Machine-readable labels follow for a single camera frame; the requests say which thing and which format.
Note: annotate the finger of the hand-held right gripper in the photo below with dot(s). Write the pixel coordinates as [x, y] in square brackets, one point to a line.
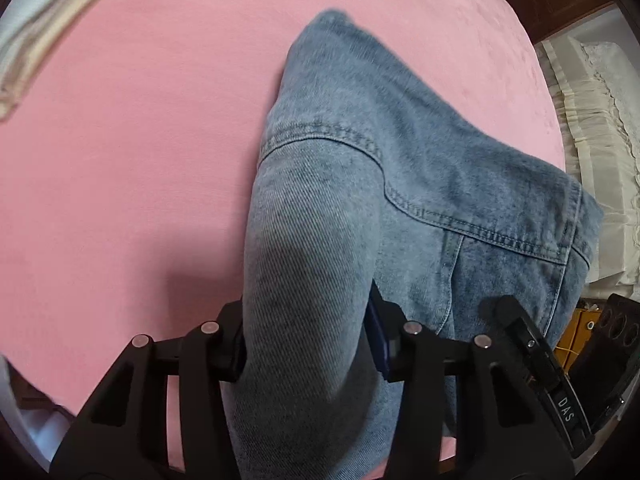
[515, 330]

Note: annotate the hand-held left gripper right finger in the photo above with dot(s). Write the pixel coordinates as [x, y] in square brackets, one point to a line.
[377, 342]

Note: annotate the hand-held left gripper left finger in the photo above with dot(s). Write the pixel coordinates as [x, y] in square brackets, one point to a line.
[232, 347]

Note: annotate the blue denim jacket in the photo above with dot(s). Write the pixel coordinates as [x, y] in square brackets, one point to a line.
[390, 220]

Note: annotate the wooden drawer cabinet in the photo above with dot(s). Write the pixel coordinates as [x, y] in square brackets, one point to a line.
[577, 325]

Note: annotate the pink plush bed blanket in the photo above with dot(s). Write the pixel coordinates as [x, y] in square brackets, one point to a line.
[150, 160]

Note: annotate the cream lace furniture cover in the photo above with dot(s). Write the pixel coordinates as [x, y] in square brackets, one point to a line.
[600, 135]

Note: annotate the white printed box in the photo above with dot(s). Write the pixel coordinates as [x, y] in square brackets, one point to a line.
[25, 410]

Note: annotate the cream folded garment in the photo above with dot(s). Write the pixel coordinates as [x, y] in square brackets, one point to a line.
[55, 35]

